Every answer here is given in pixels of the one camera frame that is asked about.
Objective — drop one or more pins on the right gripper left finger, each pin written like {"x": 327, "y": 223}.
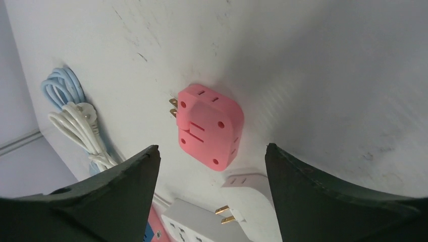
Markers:
{"x": 113, "y": 205}

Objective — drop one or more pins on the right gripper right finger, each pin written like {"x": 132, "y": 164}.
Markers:
{"x": 312, "y": 205}

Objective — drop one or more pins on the pink triangular power strip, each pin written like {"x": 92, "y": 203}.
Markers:
{"x": 160, "y": 234}

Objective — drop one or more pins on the white plug adapter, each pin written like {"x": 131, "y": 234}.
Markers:
{"x": 250, "y": 202}

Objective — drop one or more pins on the white power strip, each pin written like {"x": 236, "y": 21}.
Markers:
{"x": 187, "y": 222}

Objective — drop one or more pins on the pink plug adapter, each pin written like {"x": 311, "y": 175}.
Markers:
{"x": 210, "y": 125}

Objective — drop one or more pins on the blue cube socket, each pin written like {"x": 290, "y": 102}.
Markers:
{"x": 149, "y": 234}

